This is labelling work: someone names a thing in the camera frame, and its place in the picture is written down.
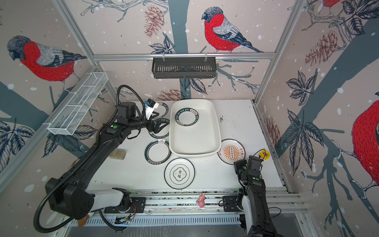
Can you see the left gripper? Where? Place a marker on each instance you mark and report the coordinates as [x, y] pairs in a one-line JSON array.
[[156, 129]]

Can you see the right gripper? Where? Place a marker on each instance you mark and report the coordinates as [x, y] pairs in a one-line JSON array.
[[239, 163]]

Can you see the orange sunburst plate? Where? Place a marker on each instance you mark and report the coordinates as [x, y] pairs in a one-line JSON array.
[[231, 151]]

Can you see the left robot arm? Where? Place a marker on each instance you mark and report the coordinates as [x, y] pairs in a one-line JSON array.
[[68, 195]]

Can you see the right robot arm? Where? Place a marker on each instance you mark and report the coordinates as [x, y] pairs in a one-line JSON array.
[[257, 217]]

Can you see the white plastic bin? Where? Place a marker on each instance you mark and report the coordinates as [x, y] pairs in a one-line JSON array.
[[199, 140]]

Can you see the green red rim plate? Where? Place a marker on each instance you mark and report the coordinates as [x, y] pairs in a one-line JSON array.
[[158, 152]]

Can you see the white plate with green emblem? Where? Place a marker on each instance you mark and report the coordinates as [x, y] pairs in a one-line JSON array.
[[179, 173]]

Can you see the pink toy figure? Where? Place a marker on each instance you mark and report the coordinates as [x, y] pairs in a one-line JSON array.
[[201, 200]]

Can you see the brown white plush toy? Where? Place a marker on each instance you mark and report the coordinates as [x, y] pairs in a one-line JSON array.
[[83, 221]]

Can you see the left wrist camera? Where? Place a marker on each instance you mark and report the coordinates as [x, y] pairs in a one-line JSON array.
[[150, 106]]

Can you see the yellow tag with cable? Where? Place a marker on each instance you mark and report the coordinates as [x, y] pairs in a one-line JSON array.
[[263, 154]]

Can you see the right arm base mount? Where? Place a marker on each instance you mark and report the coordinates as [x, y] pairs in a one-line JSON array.
[[232, 204]]

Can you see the black hanging wire basket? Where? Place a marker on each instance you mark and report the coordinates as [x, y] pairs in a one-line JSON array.
[[184, 68]]

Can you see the horizontal aluminium frame bar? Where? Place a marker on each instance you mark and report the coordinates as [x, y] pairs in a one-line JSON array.
[[147, 57]]

